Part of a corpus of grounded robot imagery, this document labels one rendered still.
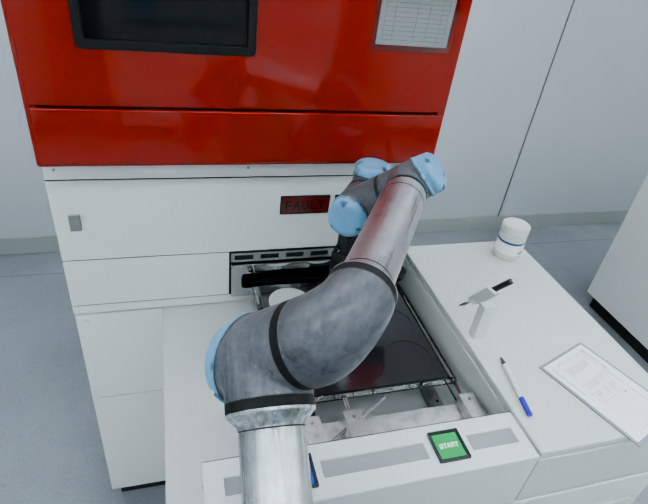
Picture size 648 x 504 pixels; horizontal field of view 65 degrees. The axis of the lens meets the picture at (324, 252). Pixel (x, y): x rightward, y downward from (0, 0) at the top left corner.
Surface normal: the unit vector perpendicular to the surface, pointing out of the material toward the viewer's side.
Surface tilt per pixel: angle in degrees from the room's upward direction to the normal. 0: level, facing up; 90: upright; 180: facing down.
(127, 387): 90
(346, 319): 41
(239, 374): 50
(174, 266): 90
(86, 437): 0
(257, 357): 69
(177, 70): 90
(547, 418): 0
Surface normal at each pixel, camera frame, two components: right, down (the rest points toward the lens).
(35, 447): 0.11, -0.82
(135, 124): 0.26, 0.57
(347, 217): -0.37, 0.49
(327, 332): 0.09, -0.17
